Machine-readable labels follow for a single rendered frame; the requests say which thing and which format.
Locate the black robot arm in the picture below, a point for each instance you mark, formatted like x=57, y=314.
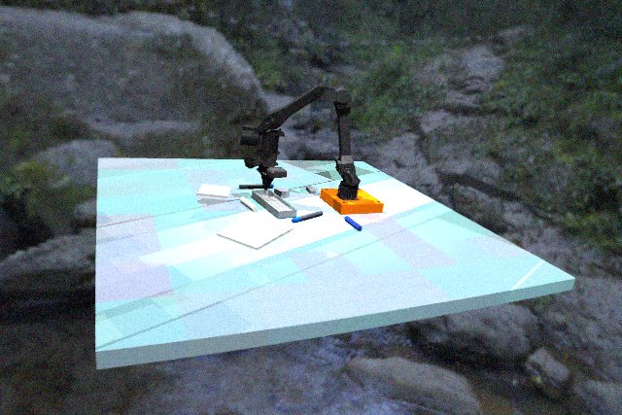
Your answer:
x=342, y=99

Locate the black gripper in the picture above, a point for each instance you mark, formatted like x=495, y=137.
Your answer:
x=269, y=172

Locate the grey keyboard with white letter keys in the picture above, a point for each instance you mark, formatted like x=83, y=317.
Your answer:
x=274, y=204

